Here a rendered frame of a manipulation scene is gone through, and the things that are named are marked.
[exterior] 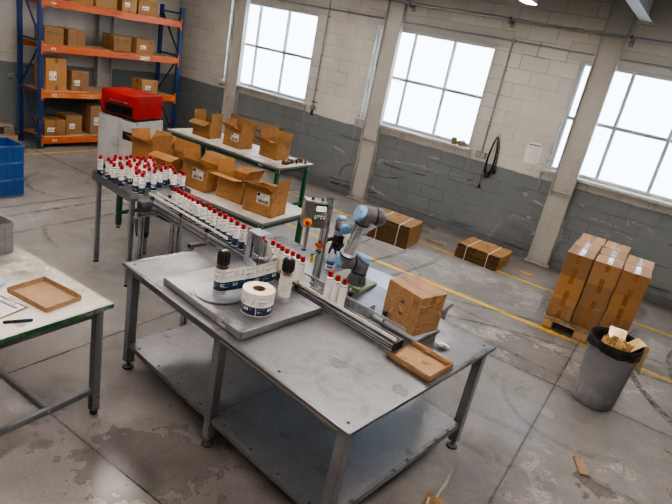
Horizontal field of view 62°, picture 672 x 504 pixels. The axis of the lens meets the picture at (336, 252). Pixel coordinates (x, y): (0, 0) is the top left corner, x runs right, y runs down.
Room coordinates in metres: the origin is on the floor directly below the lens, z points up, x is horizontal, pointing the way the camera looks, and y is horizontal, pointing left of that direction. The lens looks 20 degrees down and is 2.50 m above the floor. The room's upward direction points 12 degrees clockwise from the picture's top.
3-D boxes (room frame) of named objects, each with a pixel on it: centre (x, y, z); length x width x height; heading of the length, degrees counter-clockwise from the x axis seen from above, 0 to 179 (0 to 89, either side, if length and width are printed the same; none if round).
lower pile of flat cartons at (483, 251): (7.55, -2.05, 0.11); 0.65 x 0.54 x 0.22; 58
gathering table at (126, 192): (5.08, 1.95, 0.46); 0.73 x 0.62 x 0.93; 52
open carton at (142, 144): (6.19, 2.30, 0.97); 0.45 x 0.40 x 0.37; 153
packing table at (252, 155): (8.18, 1.72, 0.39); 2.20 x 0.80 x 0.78; 61
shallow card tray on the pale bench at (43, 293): (2.85, 1.61, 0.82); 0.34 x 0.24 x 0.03; 66
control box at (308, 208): (3.66, 0.20, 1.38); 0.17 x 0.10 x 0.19; 107
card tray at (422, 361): (2.91, -0.62, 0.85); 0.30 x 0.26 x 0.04; 52
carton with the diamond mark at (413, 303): (3.37, -0.57, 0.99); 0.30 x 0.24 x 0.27; 42
